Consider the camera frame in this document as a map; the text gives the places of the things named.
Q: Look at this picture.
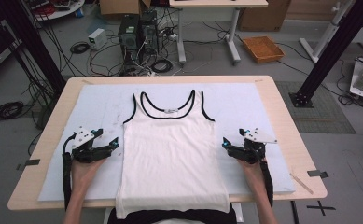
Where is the black metal frame post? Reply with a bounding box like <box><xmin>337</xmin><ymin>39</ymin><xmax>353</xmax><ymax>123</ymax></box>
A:
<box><xmin>0</xmin><ymin>0</ymin><xmax>67</xmax><ymax>96</ymax></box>
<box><xmin>288</xmin><ymin>0</ymin><xmax>363</xmax><ymax>109</ymax></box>

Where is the orange shallow tray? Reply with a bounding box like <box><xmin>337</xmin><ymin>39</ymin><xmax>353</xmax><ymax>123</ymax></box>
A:
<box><xmin>242</xmin><ymin>35</ymin><xmax>286</xmax><ymax>64</ymax></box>

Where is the person's dark clothing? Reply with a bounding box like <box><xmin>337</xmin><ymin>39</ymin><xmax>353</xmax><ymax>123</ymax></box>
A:
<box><xmin>107</xmin><ymin>203</ymin><xmax>238</xmax><ymax>224</ymax></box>

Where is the person's left hand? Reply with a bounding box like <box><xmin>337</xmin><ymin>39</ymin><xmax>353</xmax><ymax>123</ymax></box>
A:
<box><xmin>70</xmin><ymin>157</ymin><xmax>107</xmax><ymax>188</ymax></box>

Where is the white metal stand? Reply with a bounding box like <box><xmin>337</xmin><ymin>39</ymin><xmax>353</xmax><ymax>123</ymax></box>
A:
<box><xmin>298</xmin><ymin>0</ymin><xmax>363</xmax><ymax>64</ymax></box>

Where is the black tape cross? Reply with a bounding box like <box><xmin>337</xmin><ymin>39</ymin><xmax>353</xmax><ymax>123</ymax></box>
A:
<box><xmin>306</xmin><ymin>200</ymin><xmax>337</xmax><ymax>217</ymax></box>

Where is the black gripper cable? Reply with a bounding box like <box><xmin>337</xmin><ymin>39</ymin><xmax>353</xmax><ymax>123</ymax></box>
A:
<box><xmin>61</xmin><ymin>133</ymin><xmax>77</xmax><ymax>211</ymax></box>
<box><xmin>258</xmin><ymin>160</ymin><xmax>275</xmax><ymax>209</ymax></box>

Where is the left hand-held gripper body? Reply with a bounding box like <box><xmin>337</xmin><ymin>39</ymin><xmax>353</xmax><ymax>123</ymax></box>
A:
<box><xmin>71</xmin><ymin>125</ymin><xmax>112</xmax><ymax>164</ymax></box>

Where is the grey floor mat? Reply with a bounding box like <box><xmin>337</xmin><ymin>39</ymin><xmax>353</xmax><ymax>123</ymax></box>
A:
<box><xmin>275</xmin><ymin>80</ymin><xmax>356</xmax><ymax>135</ymax></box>

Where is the black tape strip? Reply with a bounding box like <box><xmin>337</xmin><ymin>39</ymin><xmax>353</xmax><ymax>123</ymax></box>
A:
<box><xmin>16</xmin><ymin>158</ymin><xmax>41</xmax><ymax>172</ymax></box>
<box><xmin>306</xmin><ymin>169</ymin><xmax>329</xmax><ymax>179</ymax></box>

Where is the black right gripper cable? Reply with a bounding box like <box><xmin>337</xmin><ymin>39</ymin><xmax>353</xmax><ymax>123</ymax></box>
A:
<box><xmin>258</xmin><ymin>160</ymin><xmax>275</xmax><ymax>209</ymax></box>

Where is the small white box device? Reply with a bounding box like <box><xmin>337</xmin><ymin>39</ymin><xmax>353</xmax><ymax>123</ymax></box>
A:
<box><xmin>87</xmin><ymin>28</ymin><xmax>108</xmax><ymax>51</ymax></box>

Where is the thin wooden stick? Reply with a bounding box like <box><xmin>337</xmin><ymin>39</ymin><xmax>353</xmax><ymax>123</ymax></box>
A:
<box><xmin>289</xmin><ymin>173</ymin><xmax>314</xmax><ymax>196</ymax></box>

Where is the white tank top black trim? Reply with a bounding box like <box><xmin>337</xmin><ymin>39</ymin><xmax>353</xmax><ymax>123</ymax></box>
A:
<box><xmin>115</xmin><ymin>89</ymin><xmax>230</xmax><ymax>219</ymax></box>

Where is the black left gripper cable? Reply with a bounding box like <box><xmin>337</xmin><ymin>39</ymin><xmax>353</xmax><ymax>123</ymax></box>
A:
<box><xmin>61</xmin><ymin>133</ymin><xmax>77</xmax><ymax>211</ymax></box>

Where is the black computer tower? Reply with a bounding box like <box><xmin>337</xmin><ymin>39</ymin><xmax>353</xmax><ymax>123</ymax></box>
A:
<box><xmin>138</xmin><ymin>9</ymin><xmax>161</xmax><ymax>63</ymax></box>
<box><xmin>118</xmin><ymin>13</ymin><xmax>140</xmax><ymax>69</ymax></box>

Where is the cardboard box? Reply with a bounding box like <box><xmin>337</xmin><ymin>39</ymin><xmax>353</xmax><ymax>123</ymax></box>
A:
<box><xmin>99</xmin><ymin>0</ymin><xmax>152</xmax><ymax>21</ymax></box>
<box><xmin>237</xmin><ymin>0</ymin><xmax>292</xmax><ymax>33</ymax></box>

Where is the coiled black cable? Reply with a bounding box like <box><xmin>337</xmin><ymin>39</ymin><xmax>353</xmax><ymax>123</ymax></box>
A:
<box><xmin>150</xmin><ymin>58</ymin><xmax>175</xmax><ymax>75</ymax></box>
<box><xmin>0</xmin><ymin>100</ymin><xmax>25</xmax><ymax>122</ymax></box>
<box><xmin>69</xmin><ymin>41</ymin><xmax>91</xmax><ymax>55</ymax></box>

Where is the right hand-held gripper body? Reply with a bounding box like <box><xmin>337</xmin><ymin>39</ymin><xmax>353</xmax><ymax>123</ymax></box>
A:
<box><xmin>227</xmin><ymin>127</ymin><xmax>278</xmax><ymax>165</ymax></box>

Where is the white desk with legs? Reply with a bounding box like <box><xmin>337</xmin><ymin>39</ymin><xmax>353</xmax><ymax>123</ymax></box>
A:
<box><xmin>168</xmin><ymin>0</ymin><xmax>270</xmax><ymax>65</ymax></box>

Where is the round white table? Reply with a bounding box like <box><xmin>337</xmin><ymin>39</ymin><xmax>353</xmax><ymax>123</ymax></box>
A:
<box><xmin>23</xmin><ymin>0</ymin><xmax>86</xmax><ymax>21</ymax></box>

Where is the person's right hand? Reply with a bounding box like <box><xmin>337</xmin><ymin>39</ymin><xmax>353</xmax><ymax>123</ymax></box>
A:
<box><xmin>236</xmin><ymin>159</ymin><xmax>266</xmax><ymax>188</ymax></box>

